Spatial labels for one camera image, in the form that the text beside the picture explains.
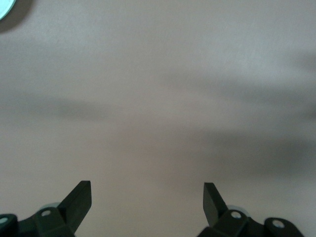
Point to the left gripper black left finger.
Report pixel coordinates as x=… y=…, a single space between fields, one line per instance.
x=76 y=205

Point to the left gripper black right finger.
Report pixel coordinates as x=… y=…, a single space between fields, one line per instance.
x=213 y=207

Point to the brown table mat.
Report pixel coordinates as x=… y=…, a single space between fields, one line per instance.
x=158 y=98

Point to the pale green plate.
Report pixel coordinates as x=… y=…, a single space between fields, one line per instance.
x=3 y=7

